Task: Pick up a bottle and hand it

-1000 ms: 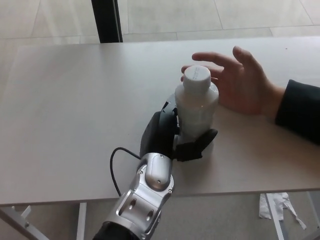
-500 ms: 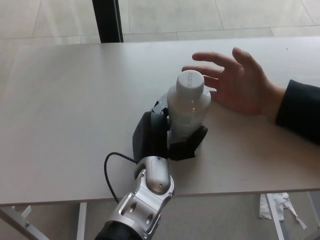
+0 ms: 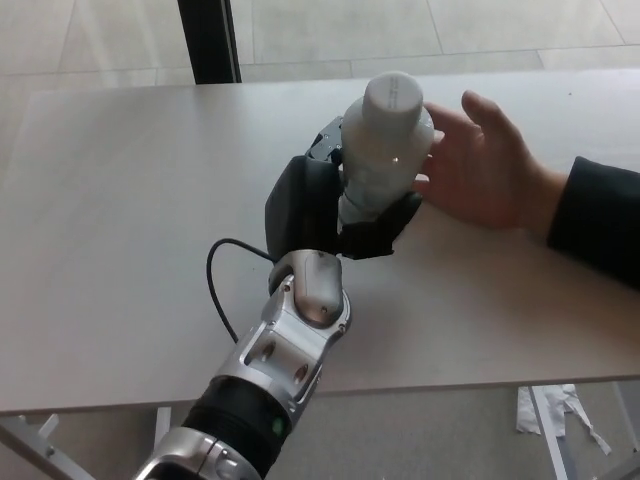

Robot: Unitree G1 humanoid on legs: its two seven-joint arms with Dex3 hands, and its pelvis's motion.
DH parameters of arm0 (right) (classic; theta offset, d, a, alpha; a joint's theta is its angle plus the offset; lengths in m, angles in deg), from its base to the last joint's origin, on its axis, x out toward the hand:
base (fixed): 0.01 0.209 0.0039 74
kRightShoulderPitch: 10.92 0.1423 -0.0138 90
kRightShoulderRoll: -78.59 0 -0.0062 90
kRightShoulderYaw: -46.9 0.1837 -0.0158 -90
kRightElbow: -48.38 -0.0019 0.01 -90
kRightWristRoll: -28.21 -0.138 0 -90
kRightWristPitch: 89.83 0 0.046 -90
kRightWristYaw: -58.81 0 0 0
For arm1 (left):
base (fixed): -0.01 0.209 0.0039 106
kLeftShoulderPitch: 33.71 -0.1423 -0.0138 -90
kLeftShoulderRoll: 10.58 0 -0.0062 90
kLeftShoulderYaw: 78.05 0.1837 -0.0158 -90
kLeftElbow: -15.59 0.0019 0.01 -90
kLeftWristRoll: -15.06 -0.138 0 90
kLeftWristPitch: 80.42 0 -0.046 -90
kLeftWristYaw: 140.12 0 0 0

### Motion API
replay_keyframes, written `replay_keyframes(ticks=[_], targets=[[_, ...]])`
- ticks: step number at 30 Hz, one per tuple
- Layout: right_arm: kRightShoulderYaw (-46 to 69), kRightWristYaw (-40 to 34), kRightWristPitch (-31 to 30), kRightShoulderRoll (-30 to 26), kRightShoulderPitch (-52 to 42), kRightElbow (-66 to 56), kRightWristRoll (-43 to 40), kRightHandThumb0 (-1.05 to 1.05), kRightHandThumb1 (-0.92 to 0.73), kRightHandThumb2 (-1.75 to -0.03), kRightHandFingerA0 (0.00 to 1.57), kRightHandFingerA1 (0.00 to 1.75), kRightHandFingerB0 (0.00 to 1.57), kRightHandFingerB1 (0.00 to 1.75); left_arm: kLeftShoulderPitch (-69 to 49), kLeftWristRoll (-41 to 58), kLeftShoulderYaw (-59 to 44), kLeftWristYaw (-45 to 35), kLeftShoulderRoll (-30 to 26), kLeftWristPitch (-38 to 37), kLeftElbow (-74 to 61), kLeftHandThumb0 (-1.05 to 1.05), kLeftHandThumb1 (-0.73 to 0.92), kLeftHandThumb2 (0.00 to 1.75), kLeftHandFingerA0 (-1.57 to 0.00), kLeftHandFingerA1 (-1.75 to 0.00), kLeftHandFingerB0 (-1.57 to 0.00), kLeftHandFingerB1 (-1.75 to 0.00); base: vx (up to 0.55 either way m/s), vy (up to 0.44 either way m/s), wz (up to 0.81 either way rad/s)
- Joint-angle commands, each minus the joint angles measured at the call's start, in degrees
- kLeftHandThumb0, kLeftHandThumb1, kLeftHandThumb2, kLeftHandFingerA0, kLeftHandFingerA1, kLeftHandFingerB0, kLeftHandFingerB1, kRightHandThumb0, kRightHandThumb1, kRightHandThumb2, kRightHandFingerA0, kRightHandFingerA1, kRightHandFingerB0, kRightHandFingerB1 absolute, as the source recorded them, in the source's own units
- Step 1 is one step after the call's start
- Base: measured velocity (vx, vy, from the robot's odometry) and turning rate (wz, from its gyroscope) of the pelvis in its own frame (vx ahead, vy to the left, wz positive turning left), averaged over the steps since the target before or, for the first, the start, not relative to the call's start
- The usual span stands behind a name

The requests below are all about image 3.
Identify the white straight table leg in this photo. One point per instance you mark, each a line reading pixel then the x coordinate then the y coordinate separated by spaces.
pixel 162 425

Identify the white slanted table leg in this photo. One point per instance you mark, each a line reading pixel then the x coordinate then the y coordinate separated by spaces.
pixel 548 435

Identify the grey diagonal table brace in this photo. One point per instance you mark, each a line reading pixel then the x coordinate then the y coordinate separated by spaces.
pixel 35 455

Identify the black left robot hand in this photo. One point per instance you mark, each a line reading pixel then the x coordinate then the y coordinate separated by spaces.
pixel 300 200

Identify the translucent white-capped plastic bottle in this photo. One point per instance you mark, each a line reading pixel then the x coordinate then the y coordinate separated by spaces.
pixel 385 145

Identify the black window frame post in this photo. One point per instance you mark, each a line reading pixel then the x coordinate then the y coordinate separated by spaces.
pixel 207 42

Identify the white metal table bracket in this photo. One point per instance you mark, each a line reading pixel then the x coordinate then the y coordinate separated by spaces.
pixel 46 427

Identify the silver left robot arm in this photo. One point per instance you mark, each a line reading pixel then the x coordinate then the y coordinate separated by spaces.
pixel 290 340

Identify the person's bare hand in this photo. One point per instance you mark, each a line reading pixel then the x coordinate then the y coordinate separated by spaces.
pixel 485 175

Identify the person's dark-sleeved forearm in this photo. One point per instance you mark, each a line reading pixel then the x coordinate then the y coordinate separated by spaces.
pixel 600 220

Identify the white crumpled paper scrap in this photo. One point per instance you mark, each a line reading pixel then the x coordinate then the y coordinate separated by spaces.
pixel 527 412

